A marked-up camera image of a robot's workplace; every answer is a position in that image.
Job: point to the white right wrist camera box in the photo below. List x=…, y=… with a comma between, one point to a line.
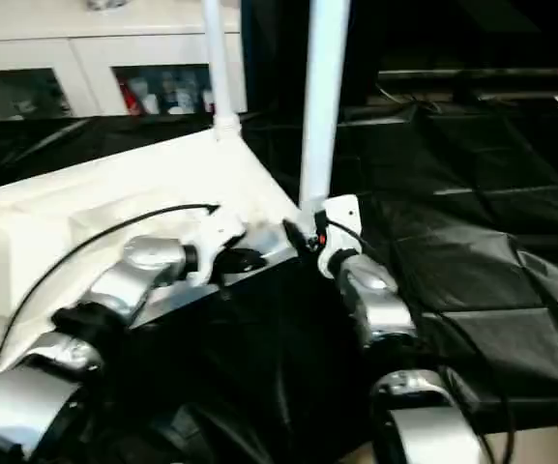
x=341, y=217

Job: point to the white plastic table leg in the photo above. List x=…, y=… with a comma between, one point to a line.
x=223, y=63
x=324, y=96

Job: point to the long dark metal bar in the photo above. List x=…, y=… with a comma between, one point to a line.
x=477, y=73

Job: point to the white glass-door cabinet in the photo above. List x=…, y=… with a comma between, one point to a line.
x=90, y=48

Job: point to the black shiny mat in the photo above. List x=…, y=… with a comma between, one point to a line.
x=452, y=217

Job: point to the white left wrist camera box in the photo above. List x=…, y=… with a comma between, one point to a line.
x=215, y=232

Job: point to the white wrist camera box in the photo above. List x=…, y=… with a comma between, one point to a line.
x=215, y=232
x=341, y=217

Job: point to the red bottle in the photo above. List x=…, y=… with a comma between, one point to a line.
x=131, y=99

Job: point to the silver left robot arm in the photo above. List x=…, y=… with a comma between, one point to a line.
x=128, y=275

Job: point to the white plastic table top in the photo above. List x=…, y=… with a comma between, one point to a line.
x=114, y=193

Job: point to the patterned mug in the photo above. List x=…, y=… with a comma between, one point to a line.
x=107, y=4

